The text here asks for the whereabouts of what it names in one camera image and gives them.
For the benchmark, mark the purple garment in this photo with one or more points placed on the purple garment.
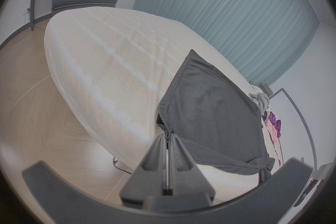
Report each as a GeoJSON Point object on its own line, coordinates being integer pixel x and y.
{"type": "Point", "coordinates": [273, 120]}

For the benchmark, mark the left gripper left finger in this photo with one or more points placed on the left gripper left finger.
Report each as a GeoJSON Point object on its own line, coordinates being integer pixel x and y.
{"type": "Point", "coordinates": [136, 186]}

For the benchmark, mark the black patterned garment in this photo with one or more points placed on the black patterned garment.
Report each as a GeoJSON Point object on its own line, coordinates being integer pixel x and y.
{"type": "Point", "coordinates": [265, 115]}

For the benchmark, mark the pink garment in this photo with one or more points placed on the pink garment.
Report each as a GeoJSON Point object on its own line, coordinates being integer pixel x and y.
{"type": "Point", "coordinates": [273, 135]}

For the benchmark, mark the grey garment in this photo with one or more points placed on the grey garment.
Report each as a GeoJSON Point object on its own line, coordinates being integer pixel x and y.
{"type": "Point", "coordinates": [262, 102]}

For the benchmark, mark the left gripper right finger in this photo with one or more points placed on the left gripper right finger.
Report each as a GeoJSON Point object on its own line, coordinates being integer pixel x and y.
{"type": "Point", "coordinates": [196, 186]}

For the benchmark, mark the grey bedside table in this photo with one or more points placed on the grey bedside table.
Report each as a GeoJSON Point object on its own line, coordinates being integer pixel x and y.
{"type": "Point", "coordinates": [266, 88]}

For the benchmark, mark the bed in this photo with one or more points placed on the bed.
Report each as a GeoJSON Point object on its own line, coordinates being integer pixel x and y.
{"type": "Point", "coordinates": [105, 60]}

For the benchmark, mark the white printed pillow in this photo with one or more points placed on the white printed pillow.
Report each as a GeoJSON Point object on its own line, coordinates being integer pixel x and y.
{"type": "Point", "coordinates": [256, 88]}

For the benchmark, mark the black long-sleeved top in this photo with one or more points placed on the black long-sleeved top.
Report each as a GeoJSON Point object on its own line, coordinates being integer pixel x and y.
{"type": "Point", "coordinates": [210, 112]}

